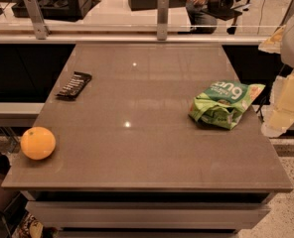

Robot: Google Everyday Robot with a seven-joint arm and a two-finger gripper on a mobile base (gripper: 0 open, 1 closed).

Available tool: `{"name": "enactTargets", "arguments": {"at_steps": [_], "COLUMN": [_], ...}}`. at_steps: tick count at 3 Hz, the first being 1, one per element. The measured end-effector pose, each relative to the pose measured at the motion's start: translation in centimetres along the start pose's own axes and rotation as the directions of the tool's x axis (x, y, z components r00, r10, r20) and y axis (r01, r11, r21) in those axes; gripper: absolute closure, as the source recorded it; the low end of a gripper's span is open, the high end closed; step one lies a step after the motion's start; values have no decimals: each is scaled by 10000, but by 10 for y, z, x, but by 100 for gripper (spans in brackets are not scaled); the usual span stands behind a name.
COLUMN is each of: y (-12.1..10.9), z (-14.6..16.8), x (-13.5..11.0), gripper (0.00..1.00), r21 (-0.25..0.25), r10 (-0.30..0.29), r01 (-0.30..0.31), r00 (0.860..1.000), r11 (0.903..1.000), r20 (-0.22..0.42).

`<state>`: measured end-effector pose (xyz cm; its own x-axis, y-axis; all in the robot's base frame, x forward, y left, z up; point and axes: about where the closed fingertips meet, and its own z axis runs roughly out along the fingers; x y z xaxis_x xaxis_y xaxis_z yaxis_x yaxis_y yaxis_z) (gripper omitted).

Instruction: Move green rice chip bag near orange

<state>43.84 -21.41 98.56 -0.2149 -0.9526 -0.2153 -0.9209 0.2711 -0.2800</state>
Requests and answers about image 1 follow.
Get black cable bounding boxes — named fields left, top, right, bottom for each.
left=255, top=96, right=268, bottom=121

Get left metal glass bracket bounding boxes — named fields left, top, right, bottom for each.
left=23, top=0, right=50, bottom=40

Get right metal glass bracket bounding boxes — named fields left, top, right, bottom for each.
left=157, top=0, right=169, bottom=41

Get orange fruit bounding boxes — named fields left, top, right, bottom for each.
left=20, top=127, right=56, bottom=160

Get seated person in jeans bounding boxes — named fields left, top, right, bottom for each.
left=186, top=0, right=217, bottom=34

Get black case on floor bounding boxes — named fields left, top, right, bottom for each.
left=11, top=0, right=101, bottom=22

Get metal glass bracket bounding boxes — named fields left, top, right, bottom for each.
left=23, top=0, right=50, bottom=40
left=157, top=0, right=169, bottom=41

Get green rice chip bag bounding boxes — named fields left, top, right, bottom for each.
left=189, top=80, right=265, bottom=130

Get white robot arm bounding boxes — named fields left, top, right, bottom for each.
left=258, top=14, right=294, bottom=138

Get black snack bar wrapper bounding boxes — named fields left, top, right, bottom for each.
left=56, top=71, right=92, bottom=100

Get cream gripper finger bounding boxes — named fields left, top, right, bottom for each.
left=258, top=26, right=285, bottom=54
left=261, top=70, right=294, bottom=138

